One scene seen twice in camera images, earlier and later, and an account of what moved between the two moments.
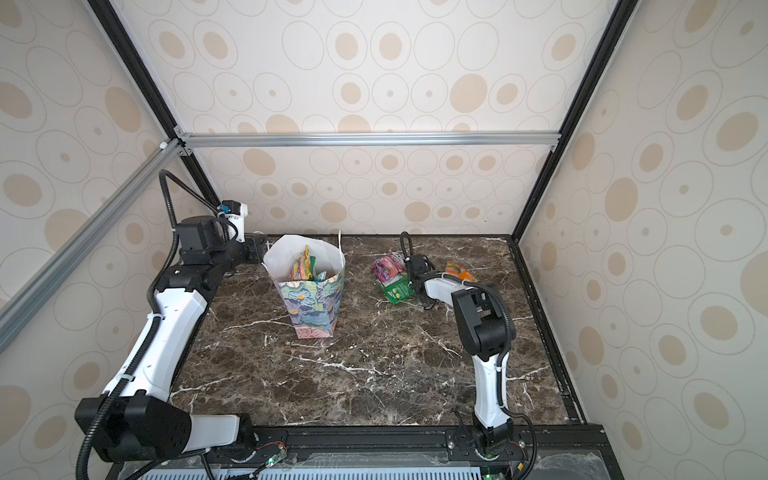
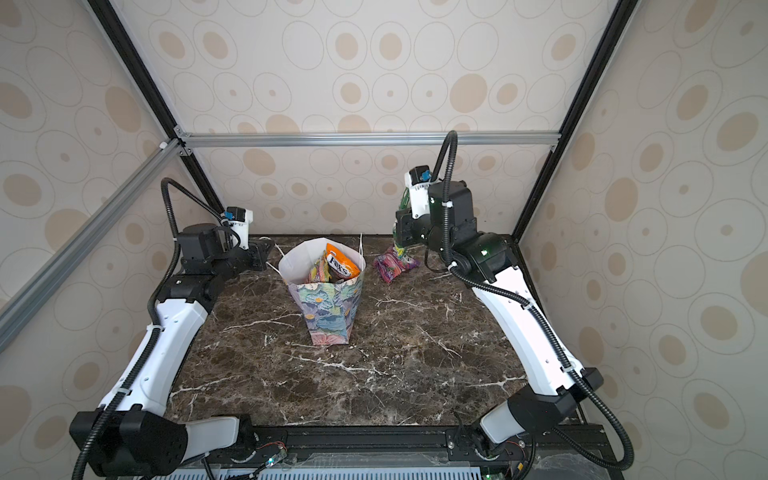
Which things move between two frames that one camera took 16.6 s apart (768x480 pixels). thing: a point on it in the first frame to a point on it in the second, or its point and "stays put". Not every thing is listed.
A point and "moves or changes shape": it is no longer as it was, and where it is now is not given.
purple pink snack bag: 389,266 stays put
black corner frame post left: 143,77 stays put
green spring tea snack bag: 398,289 to 404,205
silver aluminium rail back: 369,139 stays put
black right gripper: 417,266 to 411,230
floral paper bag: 314,305 moves or changes shape
